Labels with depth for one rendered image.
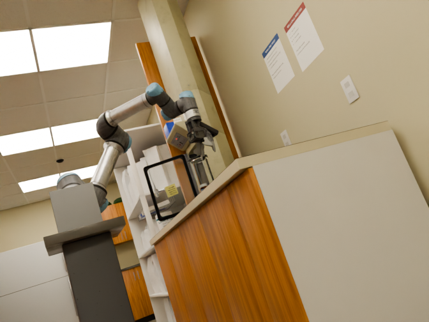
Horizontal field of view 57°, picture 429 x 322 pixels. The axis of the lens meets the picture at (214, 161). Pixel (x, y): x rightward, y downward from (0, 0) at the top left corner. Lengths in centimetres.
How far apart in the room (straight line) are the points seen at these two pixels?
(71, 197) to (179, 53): 134
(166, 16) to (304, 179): 181
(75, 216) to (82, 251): 16
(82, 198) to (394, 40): 143
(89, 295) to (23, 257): 550
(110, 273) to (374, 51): 142
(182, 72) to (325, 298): 177
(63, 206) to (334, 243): 111
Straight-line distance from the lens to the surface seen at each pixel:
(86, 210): 182
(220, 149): 252
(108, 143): 223
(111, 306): 175
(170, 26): 287
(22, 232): 797
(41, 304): 714
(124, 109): 212
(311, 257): 138
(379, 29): 179
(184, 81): 265
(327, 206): 145
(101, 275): 175
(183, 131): 254
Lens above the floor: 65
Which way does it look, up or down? 13 degrees up
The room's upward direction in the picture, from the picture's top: 19 degrees counter-clockwise
